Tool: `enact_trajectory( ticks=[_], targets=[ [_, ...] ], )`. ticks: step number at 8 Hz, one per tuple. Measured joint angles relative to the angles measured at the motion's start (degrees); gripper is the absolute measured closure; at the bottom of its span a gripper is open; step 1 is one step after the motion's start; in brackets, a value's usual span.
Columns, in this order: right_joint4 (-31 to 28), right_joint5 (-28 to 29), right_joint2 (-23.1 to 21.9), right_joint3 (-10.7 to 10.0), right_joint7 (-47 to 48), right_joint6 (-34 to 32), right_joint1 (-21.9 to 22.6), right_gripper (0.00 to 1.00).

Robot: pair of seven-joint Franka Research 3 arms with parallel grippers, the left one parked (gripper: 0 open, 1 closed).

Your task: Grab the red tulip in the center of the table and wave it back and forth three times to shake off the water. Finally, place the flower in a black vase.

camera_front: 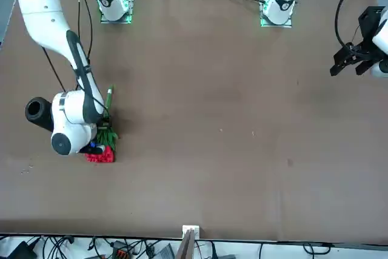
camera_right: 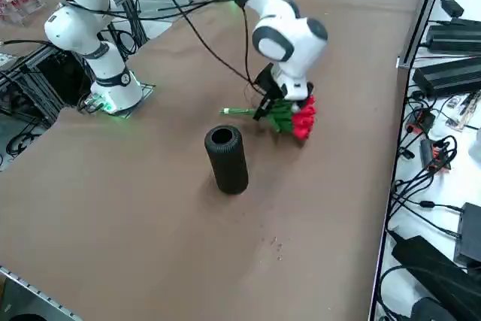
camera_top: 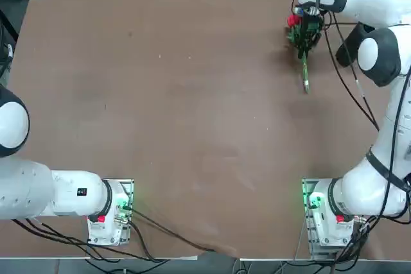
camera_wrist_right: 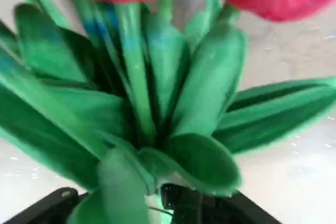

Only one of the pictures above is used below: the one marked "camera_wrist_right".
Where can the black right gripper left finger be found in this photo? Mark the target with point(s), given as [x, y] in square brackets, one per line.
[50, 205]

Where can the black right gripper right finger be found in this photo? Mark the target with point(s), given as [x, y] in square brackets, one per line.
[223, 211]

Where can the red tulip bouquet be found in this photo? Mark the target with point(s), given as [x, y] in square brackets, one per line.
[157, 77]

